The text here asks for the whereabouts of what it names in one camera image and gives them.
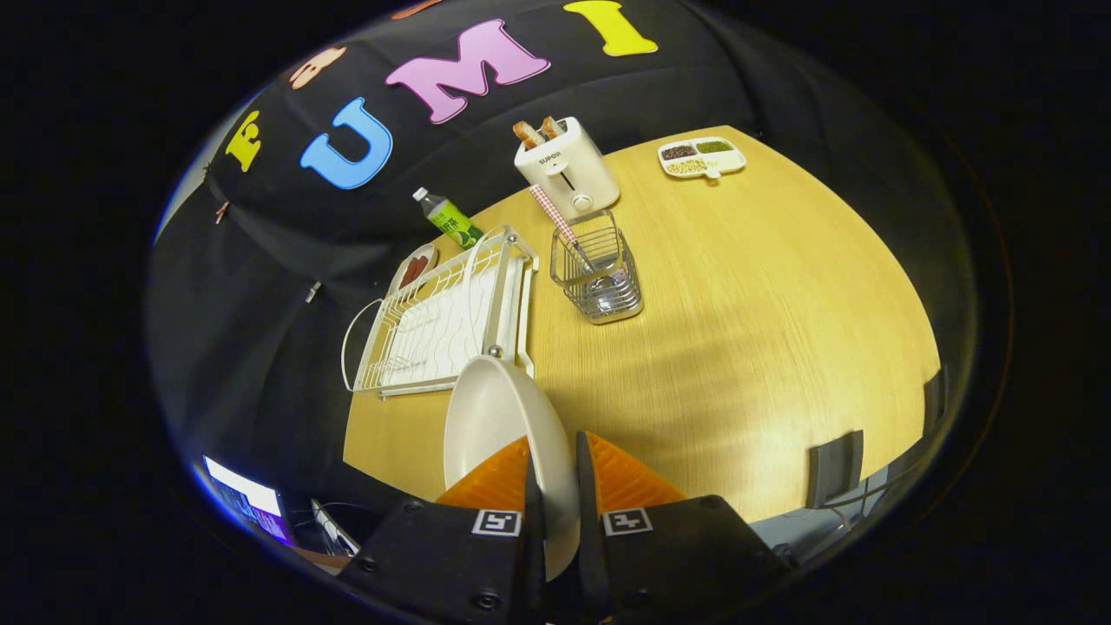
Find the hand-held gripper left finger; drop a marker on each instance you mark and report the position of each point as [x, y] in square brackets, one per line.
[534, 564]

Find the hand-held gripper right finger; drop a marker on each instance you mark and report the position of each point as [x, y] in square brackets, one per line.
[590, 564]

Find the white plate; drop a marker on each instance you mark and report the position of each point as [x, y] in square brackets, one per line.
[495, 417]

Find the white divided dish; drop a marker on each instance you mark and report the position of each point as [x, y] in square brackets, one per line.
[733, 162]

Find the white desktop device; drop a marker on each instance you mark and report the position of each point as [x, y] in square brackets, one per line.
[334, 528]

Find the computer monitor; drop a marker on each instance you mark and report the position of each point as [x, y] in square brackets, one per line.
[247, 499]

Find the red sausage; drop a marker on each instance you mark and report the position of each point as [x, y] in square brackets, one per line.
[407, 275]
[420, 266]

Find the small beige saucer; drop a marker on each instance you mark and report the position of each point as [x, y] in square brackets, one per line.
[432, 257]

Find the green label drink bottle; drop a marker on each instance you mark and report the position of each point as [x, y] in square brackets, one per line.
[451, 224]

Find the silver cloth clip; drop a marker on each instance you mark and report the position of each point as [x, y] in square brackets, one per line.
[312, 291]

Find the black backdrop cloth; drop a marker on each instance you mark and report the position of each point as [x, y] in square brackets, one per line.
[260, 330]

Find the white toaster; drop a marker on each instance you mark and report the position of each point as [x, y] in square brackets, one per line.
[577, 169]

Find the pile of yellow beans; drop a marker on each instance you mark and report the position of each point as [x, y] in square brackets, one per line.
[686, 166]

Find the pile of brown beans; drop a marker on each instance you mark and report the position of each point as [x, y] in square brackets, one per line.
[678, 151]

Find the toast slice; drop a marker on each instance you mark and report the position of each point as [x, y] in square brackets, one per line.
[527, 134]
[552, 127]

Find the pile of green beans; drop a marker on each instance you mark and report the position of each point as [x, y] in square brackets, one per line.
[713, 146]

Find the brown cloth clip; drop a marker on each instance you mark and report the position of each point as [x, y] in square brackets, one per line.
[222, 211]

